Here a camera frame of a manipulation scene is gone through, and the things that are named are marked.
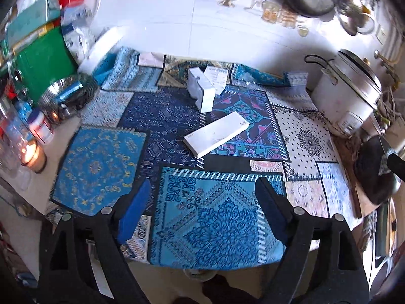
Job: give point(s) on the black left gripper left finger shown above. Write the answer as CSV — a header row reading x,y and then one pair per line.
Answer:
x,y
111,227

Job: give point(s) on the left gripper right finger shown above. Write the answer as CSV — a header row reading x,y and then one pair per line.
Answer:
x,y
295,231

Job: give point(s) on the clear plastic jar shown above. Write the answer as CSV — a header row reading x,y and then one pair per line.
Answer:
x,y
247,81

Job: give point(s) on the white printed cardboard box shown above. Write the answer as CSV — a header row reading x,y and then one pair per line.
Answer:
x,y
218,78

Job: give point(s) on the black round pot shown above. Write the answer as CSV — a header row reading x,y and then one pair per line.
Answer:
x,y
371,171

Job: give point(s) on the lit candle jar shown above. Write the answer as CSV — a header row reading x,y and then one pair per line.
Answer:
x,y
33,157

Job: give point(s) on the long flat white box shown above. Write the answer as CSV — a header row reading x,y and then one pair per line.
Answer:
x,y
208,138

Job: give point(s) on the white jar red label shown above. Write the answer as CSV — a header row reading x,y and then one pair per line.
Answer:
x,y
40,126

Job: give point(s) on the patchwork patterned tablecloth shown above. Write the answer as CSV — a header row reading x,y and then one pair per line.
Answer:
x,y
202,212

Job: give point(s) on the steel bowl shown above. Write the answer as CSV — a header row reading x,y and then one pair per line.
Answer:
x,y
67,96

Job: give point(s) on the white rice cooker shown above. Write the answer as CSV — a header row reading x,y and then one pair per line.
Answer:
x,y
347,93

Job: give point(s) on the white plastic compartment box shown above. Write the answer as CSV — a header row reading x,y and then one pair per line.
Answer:
x,y
200,89

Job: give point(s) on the green plastic container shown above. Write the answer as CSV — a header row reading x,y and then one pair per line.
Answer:
x,y
42,63

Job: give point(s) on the white round perforated lid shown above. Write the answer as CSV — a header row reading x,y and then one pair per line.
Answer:
x,y
101,47

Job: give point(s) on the teal tissue box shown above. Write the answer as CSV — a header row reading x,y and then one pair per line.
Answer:
x,y
38,14

